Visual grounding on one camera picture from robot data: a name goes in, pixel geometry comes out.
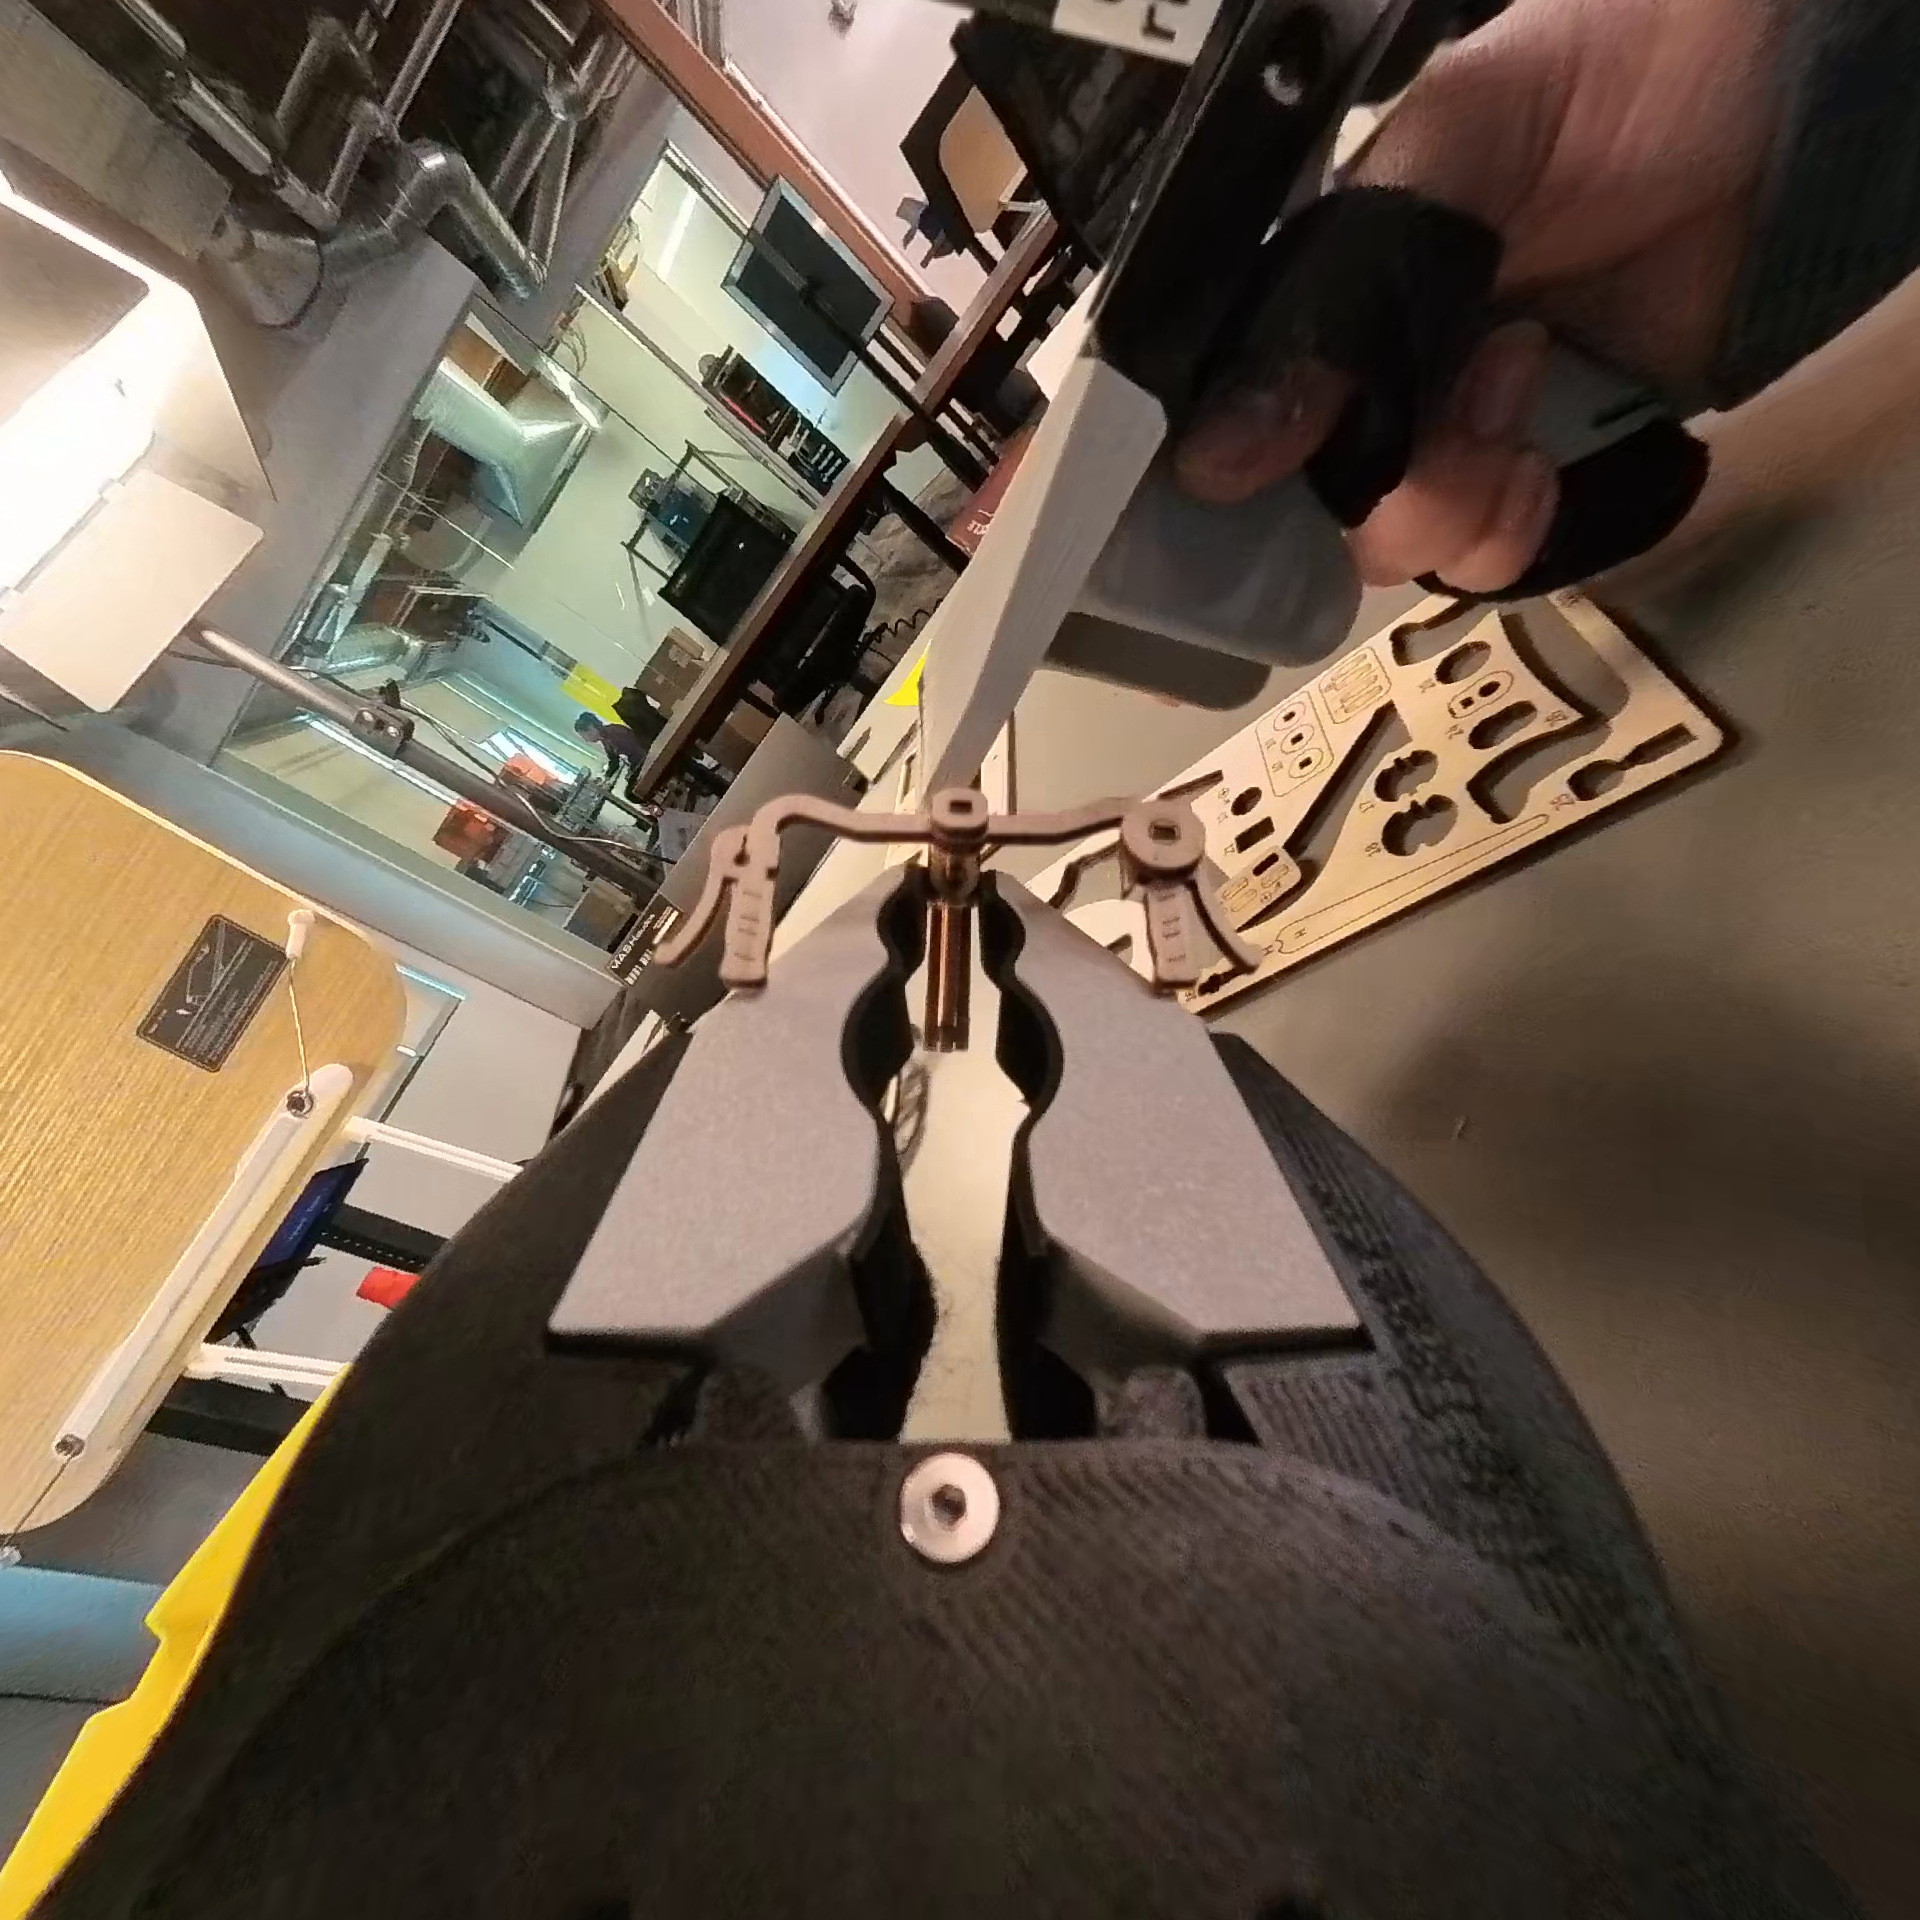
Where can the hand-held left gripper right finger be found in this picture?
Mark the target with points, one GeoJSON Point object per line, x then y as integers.
{"type": "Point", "coordinates": [1187, 1200]}

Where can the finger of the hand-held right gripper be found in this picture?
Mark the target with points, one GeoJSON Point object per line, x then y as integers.
{"type": "Point", "coordinates": [1051, 571]}

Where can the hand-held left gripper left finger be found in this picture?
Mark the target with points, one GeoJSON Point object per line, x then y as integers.
{"type": "Point", "coordinates": [722, 1200]}

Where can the wooden parts sheet large cutouts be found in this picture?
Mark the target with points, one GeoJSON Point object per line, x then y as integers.
{"type": "Point", "coordinates": [1591, 735]}

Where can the person's right hand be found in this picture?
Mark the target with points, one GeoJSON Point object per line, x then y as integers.
{"type": "Point", "coordinates": [1619, 178]}

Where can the black office chair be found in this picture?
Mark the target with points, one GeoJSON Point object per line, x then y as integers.
{"type": "Point", "coordinates": [820, 644]}

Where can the light wood folding table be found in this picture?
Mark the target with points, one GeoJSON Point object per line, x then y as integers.
{"type": "Point", "coordinates": [151, 1081]}

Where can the yellow plastic panel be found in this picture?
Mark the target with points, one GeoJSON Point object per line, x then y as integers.
{"type": "Point", "coordinates": [165, 1650]}

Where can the wall monitor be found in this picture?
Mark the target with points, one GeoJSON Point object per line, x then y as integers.
{"type": "Point", "coordinates": [811, 284]}

